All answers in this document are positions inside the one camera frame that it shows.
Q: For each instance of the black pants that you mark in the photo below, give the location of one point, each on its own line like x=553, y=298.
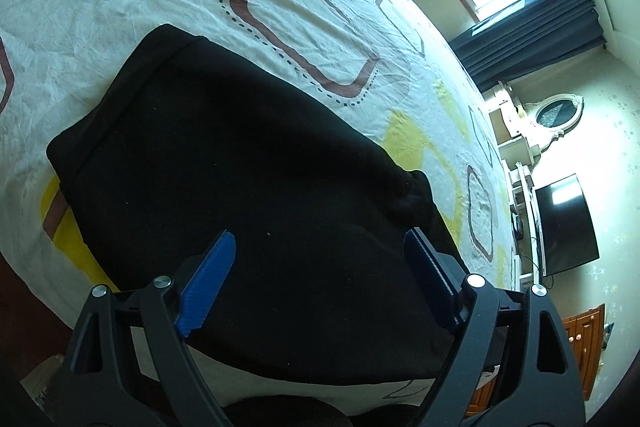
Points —
x=250, y=182

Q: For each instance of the dark blue curtain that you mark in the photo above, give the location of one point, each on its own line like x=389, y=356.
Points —
x=525, y=27

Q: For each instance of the orange wooden cabinet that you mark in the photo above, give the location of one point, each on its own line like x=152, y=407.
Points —
x=585, y=332

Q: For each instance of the patterned white bed sheet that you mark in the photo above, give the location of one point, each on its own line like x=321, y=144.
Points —
x=75, y=32

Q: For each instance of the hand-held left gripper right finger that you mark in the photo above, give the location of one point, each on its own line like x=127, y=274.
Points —
x=430, y=272

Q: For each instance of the black flat television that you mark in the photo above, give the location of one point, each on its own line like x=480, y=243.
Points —
x=567, y=227

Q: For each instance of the cardboard box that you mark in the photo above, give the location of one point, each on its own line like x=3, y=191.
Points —
x=45, y=379

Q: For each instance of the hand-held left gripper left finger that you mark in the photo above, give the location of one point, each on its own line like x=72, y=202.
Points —
x=210, y=282

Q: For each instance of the white ornate dressing table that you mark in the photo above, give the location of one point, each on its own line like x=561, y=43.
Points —
x=525, y=132

